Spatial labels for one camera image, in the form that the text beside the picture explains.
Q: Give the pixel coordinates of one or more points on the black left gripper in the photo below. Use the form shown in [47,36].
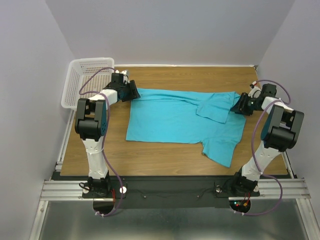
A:
[129,90]

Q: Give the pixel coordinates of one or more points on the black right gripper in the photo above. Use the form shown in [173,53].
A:
[244,104]

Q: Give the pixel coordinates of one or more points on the turquoise blue t shirt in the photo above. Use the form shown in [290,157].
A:
[187,117]

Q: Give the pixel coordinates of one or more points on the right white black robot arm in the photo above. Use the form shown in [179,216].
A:
[279,133]

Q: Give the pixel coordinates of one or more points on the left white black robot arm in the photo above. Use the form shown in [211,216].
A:
[91,124]

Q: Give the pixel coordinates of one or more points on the white perforated plastic basket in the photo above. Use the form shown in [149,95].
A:
[84,76]

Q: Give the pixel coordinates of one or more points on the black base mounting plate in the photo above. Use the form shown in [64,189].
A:
[166,192]

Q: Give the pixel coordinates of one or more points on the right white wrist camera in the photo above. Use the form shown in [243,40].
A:
[254,90]

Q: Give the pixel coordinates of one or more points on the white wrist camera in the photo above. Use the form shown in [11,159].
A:
[254,90]
[125,74]

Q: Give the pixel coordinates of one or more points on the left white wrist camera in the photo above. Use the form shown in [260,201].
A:
[125,74]

